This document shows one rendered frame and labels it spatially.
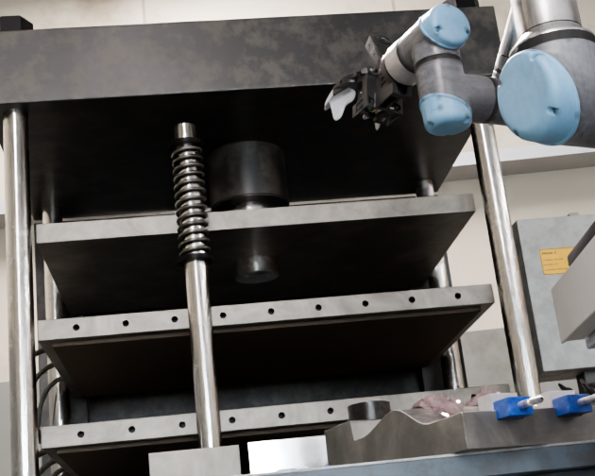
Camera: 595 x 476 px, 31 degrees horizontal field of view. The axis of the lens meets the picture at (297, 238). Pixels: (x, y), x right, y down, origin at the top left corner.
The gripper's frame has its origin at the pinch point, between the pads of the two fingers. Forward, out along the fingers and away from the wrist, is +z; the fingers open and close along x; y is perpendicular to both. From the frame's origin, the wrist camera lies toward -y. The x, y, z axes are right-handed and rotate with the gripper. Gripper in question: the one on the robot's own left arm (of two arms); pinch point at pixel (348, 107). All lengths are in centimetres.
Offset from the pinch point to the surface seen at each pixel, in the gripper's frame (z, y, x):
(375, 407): 16, 51, 14
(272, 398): 145, 20, 48
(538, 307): 53, 11, 81
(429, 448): -11, 63, 9
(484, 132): 45, -29, 62
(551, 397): -22, 56, 24
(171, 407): 155, 24, 19
